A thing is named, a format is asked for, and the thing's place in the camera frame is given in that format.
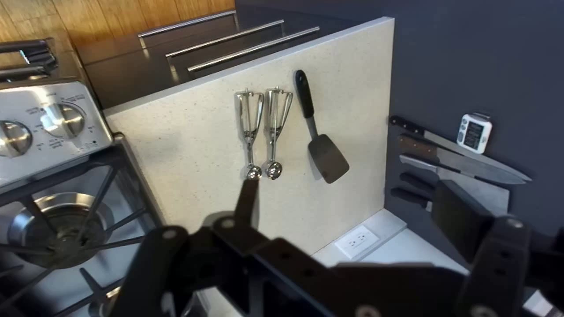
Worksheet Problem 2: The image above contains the metal drawer handle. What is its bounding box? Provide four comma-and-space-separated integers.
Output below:
136, 10, 237, 38
164, 19, 286, 57

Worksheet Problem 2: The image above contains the black handled paring knife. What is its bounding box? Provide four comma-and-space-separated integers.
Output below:
392, 172, 436, 211

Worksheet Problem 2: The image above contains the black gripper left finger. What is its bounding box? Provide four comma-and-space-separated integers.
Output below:
110, 174, 307, 317

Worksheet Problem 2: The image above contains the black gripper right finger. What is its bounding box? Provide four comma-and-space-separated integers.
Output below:
431, 179, 564, 317

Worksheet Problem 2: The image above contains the round gas burner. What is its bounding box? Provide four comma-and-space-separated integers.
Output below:
4, 191, 115, 269

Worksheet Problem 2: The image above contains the black cast iron grate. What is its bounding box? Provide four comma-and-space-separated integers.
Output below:
0, 139, 161, 317

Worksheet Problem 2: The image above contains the black spatula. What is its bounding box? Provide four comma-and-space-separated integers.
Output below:
295, 70, 350, 183

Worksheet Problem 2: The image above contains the black handled chef knife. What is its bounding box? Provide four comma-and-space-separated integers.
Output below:
390, 116, 533, 184

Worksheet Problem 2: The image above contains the white wall outlet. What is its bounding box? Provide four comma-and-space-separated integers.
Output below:
337, 225, 380, 258

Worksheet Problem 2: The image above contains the left silver stove knob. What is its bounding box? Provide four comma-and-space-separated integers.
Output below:
0, 119, 34, 156

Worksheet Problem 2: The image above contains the white digital kitchen timer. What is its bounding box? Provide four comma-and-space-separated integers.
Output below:
457, 112, 494, 153

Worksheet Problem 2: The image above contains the stainless steel gas stove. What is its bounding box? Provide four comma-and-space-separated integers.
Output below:
0, 80, 159, 317

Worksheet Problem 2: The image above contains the silver ice cream scoop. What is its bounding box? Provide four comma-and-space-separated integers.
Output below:
267, 87, 293, 179
235, 89, 265, 177

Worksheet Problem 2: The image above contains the right silver stove knob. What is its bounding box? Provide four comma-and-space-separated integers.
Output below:
41, 103, 85, 139

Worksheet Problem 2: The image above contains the silver stove knob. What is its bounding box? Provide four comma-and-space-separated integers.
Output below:
41, 103, 85, 139
0, 119, 34, 156

